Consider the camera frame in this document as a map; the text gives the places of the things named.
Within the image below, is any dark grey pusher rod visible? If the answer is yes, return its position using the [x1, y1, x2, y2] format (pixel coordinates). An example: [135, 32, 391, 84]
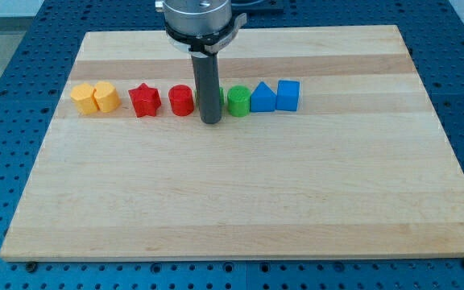
[191, 55, 222, 124]

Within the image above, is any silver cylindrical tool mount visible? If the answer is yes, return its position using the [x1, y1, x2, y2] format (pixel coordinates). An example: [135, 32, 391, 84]
[155, 0, 247, 54]

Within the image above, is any green star block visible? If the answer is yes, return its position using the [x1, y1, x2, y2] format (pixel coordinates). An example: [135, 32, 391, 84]
[193, 86, 225, 107]

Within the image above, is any red star block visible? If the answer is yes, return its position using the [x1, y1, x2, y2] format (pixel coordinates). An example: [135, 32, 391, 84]
[128, 83, 162, 118]

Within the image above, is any red cylinder block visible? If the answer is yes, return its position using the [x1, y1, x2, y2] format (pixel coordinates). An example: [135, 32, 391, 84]
[168, 85, 194, 116]

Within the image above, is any green cylinder block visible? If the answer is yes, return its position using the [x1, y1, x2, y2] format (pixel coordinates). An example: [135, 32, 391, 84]
[227, 85, 251, 117]

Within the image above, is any blue triangle block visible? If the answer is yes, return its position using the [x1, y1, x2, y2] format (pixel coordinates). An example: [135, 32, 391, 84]
[250, 81, 276, 112]

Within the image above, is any blue cube block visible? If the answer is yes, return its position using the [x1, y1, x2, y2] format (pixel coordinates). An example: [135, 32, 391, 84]
[275, 80, 300, 111]

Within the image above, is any yellow heart block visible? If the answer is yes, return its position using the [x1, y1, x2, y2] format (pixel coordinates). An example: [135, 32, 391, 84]
[94, 81, 121, 113]

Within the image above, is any yellow hexagon block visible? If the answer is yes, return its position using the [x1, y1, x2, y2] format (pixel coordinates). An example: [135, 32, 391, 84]
[70, 83, 98, 114]

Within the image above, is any light wooden board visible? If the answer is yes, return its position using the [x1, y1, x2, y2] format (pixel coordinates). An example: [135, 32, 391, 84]
[0, 25, 464, 262]

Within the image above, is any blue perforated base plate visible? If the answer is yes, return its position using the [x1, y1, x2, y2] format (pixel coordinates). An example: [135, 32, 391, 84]
[0, 0, 464, 289]

